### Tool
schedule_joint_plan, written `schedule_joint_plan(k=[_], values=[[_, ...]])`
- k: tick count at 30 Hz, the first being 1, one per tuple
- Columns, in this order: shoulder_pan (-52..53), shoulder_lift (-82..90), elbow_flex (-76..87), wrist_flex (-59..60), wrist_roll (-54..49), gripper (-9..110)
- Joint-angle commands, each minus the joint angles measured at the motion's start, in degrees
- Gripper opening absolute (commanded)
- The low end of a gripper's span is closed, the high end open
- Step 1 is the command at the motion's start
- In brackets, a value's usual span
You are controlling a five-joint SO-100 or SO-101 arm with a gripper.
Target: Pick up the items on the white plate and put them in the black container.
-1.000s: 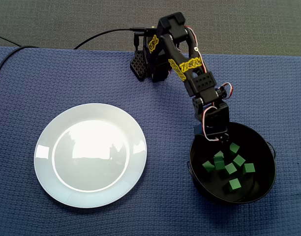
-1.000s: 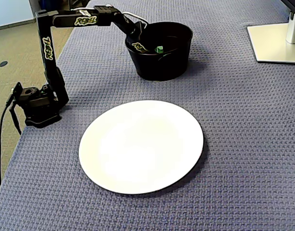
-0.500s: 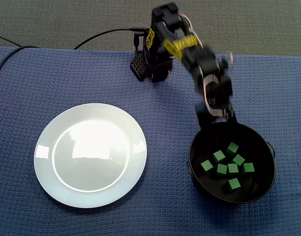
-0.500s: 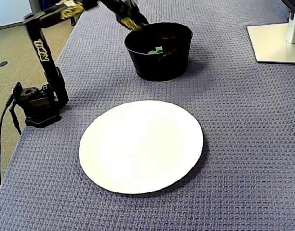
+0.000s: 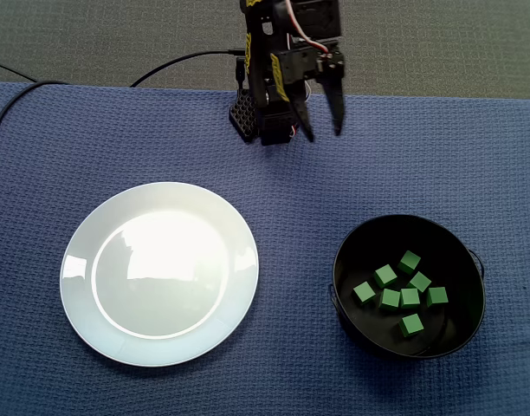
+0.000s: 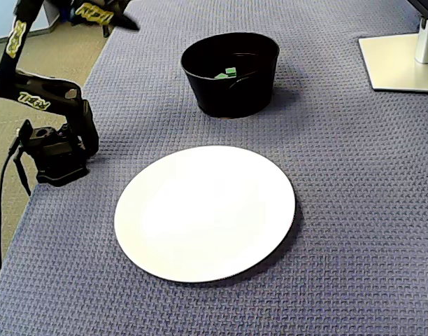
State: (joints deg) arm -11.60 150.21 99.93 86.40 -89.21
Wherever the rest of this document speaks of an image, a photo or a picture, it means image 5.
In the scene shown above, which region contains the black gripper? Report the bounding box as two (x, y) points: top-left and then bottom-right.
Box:
(268, 46), (346, 144)

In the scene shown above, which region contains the green cube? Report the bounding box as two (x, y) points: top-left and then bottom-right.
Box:
(407, 270), (433, 294)
(352, 281), (377, 306)
(397, 250), (422, 275)
(399, 287), (422, 309)
(425, 286), (449, 309)
(398, 313), (424, 338)
(372, 264), (398, 288)
(378, 288), (402, 312)

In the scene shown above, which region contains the black round container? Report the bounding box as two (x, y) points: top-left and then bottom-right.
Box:
(328, 214), (487, 360)

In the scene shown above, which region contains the white round plate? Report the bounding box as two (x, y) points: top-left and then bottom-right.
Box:
(59, 180), (261, 368)

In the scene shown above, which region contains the blue woven table cloth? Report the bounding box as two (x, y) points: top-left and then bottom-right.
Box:
(0, 81), (530, 416)

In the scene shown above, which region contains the white gripper servo wire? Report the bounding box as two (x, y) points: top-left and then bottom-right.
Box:
(285, 0), (332, 56)

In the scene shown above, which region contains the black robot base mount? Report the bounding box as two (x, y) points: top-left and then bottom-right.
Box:
(228, 55), (301, 146)

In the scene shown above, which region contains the short black cable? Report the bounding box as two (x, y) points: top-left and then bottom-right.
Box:
(234, 55), (251, 93)

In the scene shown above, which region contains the thick black cable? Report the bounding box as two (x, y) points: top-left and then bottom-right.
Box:
(0, 49), (249, 151)

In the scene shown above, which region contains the thin black floor cable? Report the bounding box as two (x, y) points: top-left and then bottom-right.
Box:
(0, 60), (39, 83)

